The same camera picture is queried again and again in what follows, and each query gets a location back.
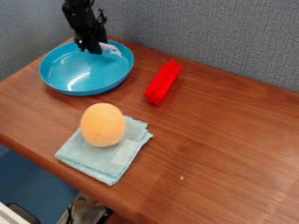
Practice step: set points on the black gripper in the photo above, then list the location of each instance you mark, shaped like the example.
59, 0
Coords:
87, 25

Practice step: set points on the white toothpaste tube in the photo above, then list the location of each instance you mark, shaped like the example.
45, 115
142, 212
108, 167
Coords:
109, 49

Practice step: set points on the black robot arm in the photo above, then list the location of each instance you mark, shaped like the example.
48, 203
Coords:
77, 3

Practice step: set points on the blue plate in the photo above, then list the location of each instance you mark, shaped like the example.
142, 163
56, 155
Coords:
79, 73

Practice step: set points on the red plastic block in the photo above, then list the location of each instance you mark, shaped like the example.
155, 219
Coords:
162, 82

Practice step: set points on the orange egg-shaped ball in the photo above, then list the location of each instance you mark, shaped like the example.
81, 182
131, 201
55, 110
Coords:
103, 125

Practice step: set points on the light blue folded cloth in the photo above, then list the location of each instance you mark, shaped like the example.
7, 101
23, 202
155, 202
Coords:
105, 163

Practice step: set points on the metal table leg bracket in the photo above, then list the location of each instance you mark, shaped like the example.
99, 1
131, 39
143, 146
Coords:
84, 211

